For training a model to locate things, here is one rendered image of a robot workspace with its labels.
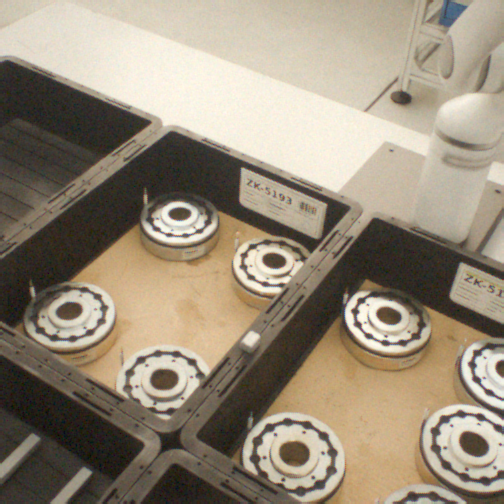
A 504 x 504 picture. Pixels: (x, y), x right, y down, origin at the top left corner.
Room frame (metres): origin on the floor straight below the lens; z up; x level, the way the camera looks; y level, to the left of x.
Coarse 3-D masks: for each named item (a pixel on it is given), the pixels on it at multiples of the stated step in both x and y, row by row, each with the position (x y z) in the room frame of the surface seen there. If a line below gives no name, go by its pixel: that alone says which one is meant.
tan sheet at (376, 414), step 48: (336, 336) 0.60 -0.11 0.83; (432, 336) 0.61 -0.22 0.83; (480, 336) 0.62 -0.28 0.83; (288, 384) 0.52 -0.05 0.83; (336, 384) 0.53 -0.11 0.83; (384, 384) 0.54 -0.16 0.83; (432, 384) 0.54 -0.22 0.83; (336, 432) 0.47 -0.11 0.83; (384, 432) 0.47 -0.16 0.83; (384, 480) 0.42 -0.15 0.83
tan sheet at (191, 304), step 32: (224, 224) 0.78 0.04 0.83; (128, 256) 0.71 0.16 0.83; (224, 256) 0.72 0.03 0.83; (128, 288) 0.65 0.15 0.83; (160, 288) 0.66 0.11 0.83; (192, 288) 0.66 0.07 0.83; (224, 288) 0.66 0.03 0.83; (128, 320) 0.60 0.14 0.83; (160, 320) 0.60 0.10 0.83; (192, 320) 0.61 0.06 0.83; (224, 320) 0.61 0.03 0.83; (128, 352) 0.55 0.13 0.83; (224, 352) 0.56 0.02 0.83
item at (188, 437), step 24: (360, 216) 0.70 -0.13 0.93; (384, 216) 0.71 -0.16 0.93; (432, 240) 0.67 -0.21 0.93; (336, 264) 0.62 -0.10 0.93; (480, 264) 0.64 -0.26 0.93; (312, 288) 0.58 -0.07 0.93; (288, 312) 0.54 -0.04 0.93; (264, 336) 0.51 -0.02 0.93; (240, 360) 0.47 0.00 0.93; (216, 408) 0.41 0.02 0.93; (192, 432) 0.39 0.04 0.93; (216, 456) 0.37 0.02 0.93; (240, 480) 0.34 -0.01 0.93; (264, 480) 0.35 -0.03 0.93
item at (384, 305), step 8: (376, 304) 0.62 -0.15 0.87; (384, 304) 0.62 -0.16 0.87; (392, 304) 0.62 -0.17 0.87; (368, 312) 0.61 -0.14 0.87; (376, 312) 0.61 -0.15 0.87; (400, 312) 0.61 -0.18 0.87; (368, 320) 0.60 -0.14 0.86; (376, 320) 0.60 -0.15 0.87; (408, 320) 0.60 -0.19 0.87; (376, 328) 0.59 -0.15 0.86; (384, 328) 0.59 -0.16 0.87; (392, 328) 0.59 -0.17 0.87; (400, 328) 0.59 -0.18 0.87
